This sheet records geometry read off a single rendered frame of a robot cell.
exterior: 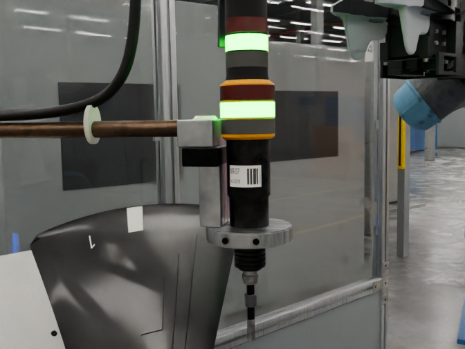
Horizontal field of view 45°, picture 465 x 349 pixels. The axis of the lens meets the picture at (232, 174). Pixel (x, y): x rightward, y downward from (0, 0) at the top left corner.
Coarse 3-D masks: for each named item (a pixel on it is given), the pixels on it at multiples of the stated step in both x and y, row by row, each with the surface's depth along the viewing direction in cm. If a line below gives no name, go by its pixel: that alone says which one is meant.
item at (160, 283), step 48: (48, 240) 61; (144, 240) 60; (192, 240) 60; (48, 288) 58; (96, 288) 57; (144, 288) 56; (192, 288) 56; (96, 336) 55; (144, 336) 53; (192, 336) 53
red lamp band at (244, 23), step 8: (240, 16) 43; (248, 16) 43; (256, 16) 43; (232, 24) 43; (240, 24) 43; (248, 24) 43; (256, 24) 43; (264, 24) 43; (232, 32) 43; (264, 32) 44
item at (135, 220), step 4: (128, 208) 62; (132, 208) 62; (136, 208) 62; (140, 208) 62; (128, 212) 62; (132, 212) 62; (136, 212) 62; (140, 212) 62; (128, 216) 62; (132, 216) 62; (136, 216) 62; (140, 216) 62; (128, 220) 61; (132, 220) 61; (136, 220) 61; (140, 220) 61; (128, 224) 61; (132, 224) 61; (136, 224) 61; (140, 224) 61; (128, 228) 61; (132, 228) 61; (136, 228) 61; (140, 228) 61
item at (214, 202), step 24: (192, 120) 45; (192, 144) 45; (216, 144) 45; (216, 168) 45; (216, 192) 45; (216, 216) 45; (216, 240) 44; (240, 240) 43; (264, 240) 43; (288, 240) 44
